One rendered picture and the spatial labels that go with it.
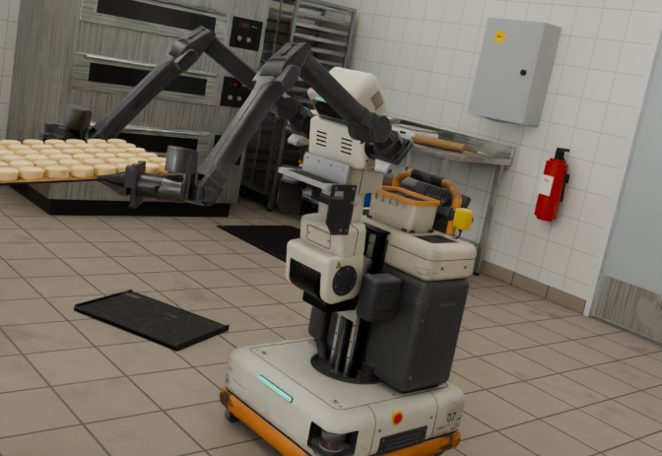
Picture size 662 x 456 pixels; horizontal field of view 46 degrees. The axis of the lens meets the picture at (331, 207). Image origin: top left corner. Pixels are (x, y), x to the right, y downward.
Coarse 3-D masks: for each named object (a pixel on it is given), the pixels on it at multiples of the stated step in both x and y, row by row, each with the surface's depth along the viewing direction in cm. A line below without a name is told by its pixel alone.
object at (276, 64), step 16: (288, 48) 199; (304, 48) 197; (272, 64) 196; (288, 64) 194; (304, 64) 199; (320, 64) 204; (304, 80) 205; (320, 80) 205; (336, 80) 210; (320, 96) 211; (336, 96) 210; (352, 96) 215; (352, 112) 216; (368, 112) 219; (352, 128) 224; (384, 128) 222
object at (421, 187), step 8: (416, 184) 295; (424, 184) 293; (416, 192) 294; (424, 192) 291; (432, 192) 288; (440, 192) 286; (448, 192) 284; (440, 200) 284; (448, 200) 282; (464, 200) 278; (440, 208) 280; (448, 208) 281; (440, 216) 281; (448, 216) 270; (440, 224) 280
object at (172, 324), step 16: (80, 304) 363; (96, 304) 368; (112, 304) 372; (128, 304) 376; (144, 304) 380; (160, 304) 384; (112, 320) 353; (128, 320) 356; (144, 320) 360; (160, 320) 363; (176, 320) 367; (192, 320) 371; (208, 320) 375; (144, 336) 345; (160, 336) 345; (176, 336) 348; (192, 336) 352; (208, 336) 356
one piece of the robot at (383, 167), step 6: (408, 138) 233; (408, 156) 235; (378, 162) 234; (384, 162) 233; (402, 162) 235; (408, 162) 236; (378, 168) 232; (384, 168) 231; (390, 168) 231; (396, 168) 233; (402, 168) 235; (408, 168) 236
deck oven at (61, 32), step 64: (64, 0) 497; (128, 0) 509; (192, 0) 542; (256, 0) 574; (64, 64) 497; (128, 64) 521; (256, 64) 589; (128, 128) 528; (192, 128) 568; (64, 192) 518
